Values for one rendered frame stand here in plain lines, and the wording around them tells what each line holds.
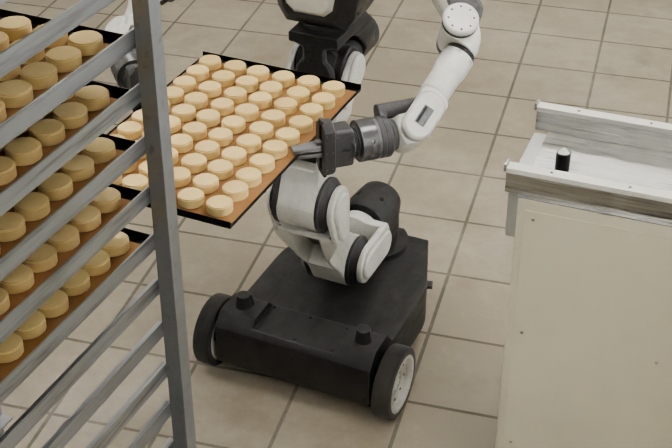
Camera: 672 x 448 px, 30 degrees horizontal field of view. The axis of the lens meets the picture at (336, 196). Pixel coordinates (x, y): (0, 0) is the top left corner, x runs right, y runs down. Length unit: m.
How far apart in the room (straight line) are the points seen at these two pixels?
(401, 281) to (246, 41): 2.01
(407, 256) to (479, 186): 0.73
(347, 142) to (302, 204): 0.58
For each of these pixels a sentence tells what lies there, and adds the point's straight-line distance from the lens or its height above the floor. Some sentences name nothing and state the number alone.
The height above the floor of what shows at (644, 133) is 0.88.
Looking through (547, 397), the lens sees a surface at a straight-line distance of 3.02.
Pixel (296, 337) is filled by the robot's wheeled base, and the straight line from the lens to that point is 3.34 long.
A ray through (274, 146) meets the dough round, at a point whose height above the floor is 1.02.
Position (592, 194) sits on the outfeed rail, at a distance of 2.69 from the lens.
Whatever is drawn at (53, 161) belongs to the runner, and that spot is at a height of 1.41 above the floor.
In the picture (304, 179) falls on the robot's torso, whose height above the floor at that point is 0.66.
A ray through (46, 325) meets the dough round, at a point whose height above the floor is 1.13.
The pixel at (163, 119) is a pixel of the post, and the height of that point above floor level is 1.37.
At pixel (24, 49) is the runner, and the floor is 1.59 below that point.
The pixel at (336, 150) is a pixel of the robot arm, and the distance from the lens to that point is 2.54.
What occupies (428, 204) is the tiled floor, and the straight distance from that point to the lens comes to 4.22.
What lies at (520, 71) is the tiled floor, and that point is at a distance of 5.11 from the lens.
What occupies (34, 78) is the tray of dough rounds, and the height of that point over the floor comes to 1.51.
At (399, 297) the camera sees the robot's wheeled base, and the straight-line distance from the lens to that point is 3.51.
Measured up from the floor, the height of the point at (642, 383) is 0.41.
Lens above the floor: 2.29
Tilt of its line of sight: 33 degrees down
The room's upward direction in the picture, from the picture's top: straight up
